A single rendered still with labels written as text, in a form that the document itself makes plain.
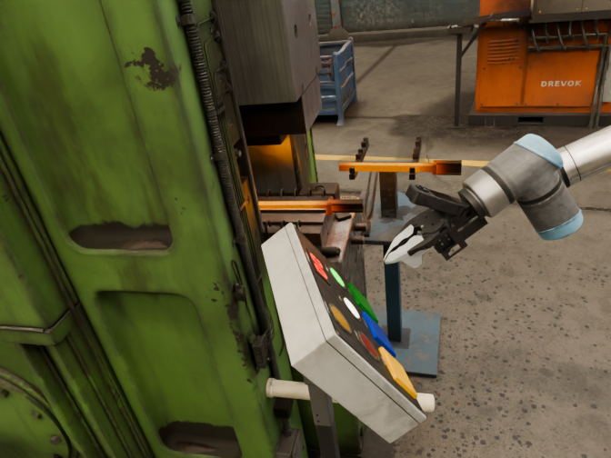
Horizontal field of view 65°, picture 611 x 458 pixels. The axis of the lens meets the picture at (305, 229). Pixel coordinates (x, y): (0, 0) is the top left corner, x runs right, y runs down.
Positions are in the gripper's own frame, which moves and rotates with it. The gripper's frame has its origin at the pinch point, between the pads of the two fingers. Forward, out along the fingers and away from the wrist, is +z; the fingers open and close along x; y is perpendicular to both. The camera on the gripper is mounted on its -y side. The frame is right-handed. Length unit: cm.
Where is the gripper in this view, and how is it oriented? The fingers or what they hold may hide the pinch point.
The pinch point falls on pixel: (387, 255)
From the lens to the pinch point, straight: 98.0
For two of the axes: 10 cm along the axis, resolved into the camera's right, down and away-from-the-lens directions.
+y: 5.9, 6.3, 5.0
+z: -7.8, 6.1, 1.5
